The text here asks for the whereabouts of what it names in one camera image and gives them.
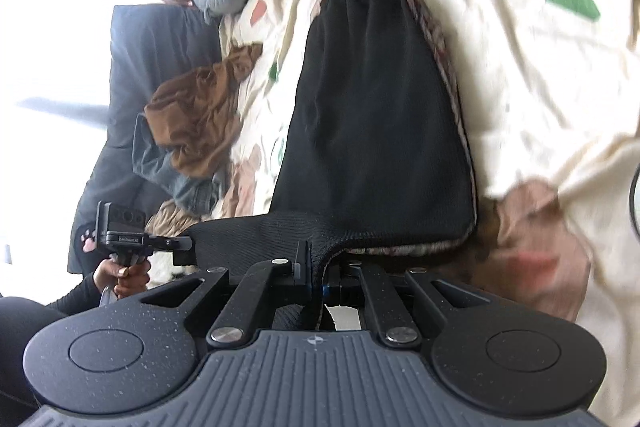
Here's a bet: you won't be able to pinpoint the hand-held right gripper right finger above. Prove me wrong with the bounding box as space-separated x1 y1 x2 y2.
321 259 495 349

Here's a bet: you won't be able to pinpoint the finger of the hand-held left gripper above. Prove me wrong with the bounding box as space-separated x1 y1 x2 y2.
151 234 195 254

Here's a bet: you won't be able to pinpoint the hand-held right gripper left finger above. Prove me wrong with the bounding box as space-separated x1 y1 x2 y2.
140 240 319 349

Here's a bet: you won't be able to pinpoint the black pants with patterned sides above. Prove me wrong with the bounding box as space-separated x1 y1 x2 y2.
187 0 479 333

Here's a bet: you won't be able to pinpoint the person's left forearm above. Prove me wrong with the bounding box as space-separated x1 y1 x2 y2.
46 274 109 316

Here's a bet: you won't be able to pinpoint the person's left hand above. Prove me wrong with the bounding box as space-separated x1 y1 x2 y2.
92 257 151 301

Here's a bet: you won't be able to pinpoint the white fluffy cloth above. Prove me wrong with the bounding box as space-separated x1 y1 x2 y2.
149 252 176 285

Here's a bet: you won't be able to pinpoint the blue jeans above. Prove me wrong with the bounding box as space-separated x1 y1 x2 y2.
131 113 227 214

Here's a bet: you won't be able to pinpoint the brown garment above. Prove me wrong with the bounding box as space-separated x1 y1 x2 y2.
144 43 264 181

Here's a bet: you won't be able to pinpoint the person's leg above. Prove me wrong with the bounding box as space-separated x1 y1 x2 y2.
0 296 71 414

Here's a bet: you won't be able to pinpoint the dark grey duvet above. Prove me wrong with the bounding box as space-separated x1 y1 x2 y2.
67 4 224 274

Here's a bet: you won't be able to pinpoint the cream bear print bedsheet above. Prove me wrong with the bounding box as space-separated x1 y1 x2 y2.
145 0 640 427

